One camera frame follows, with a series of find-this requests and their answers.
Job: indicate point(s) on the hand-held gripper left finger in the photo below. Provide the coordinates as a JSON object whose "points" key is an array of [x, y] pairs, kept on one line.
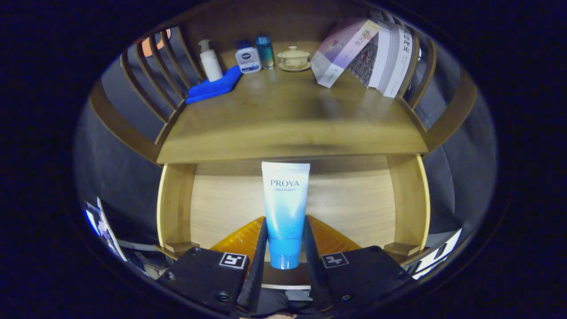
{"points": [[257, 270]]}

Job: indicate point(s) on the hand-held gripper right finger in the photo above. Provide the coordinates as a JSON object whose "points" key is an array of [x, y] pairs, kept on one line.
{"points": [[312, 270]]}

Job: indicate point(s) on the blue white cosmetic tube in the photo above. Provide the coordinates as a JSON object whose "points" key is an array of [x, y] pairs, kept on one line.
{"points": [[285, 208]]}

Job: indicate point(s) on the wooden drawer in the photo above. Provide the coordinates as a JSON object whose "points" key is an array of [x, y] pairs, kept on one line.
{"points": [[221, 199]]}

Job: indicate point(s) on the wooden countertop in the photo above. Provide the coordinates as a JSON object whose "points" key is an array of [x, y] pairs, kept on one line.
{"points": [[288, 115]]}

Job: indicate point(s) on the wooden cabinet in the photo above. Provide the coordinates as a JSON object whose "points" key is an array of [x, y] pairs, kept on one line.
{"points": [[115, 124]]}

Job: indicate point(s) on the black backdrop cloth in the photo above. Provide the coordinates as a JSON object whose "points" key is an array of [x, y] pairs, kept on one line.
{"points": [[115, 177]]}

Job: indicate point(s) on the blue folded cloth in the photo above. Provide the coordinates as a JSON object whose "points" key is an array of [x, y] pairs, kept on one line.
{"points": [[212, 87]]}

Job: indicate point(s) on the white bottle blue cap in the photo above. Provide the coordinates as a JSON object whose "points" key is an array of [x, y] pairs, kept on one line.
{"points": [[248, 60]]}

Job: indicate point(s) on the white pump bottle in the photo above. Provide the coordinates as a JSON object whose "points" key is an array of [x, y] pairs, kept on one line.
{"points": [[210, 64]]}

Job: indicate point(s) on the beige lidded teacup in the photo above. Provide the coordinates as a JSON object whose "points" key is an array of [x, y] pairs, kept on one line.
{"points": [[293, 60]]}

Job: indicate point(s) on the dark patterned book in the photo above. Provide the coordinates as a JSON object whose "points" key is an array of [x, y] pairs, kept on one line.
{"points": [[365, 62]]}

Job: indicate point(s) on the teal slim bottle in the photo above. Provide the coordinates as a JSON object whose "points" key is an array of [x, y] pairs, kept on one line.
{"points": [[266, 53]]}

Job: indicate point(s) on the purple white book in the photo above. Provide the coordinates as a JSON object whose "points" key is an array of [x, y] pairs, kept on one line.
{"points": [[341, 51]]}

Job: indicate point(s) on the thin white book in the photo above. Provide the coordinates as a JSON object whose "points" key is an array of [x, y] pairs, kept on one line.
{"points": [[382, 57]]}

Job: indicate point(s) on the white book black lettering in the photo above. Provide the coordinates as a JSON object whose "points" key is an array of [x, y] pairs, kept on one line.
{"points": [[398, 62]]}

